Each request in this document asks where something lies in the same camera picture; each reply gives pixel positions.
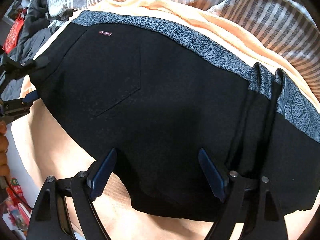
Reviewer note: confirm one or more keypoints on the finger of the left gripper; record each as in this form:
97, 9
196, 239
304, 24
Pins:
12, 110
14, 70

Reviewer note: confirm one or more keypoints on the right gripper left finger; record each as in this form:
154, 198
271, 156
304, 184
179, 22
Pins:
50, 217

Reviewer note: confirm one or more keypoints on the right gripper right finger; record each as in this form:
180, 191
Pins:
264, 218

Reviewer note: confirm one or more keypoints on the black pants grey waistband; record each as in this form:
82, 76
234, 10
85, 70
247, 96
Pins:
159, 92

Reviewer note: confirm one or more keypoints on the red patterned cloth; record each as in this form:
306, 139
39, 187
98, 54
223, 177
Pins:
13, 35

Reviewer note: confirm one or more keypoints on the person's left hand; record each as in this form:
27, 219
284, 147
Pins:
4, 144

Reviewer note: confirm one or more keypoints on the dark grey shirt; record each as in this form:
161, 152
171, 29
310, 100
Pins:
35, 32

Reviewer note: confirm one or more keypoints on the red packages on floor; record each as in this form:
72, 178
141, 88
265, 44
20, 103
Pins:
15, 211

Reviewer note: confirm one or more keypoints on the grey white striped blanket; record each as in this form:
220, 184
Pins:
283, 26

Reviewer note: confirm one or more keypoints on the peach bed sheet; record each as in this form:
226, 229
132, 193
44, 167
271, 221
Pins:
45, 148

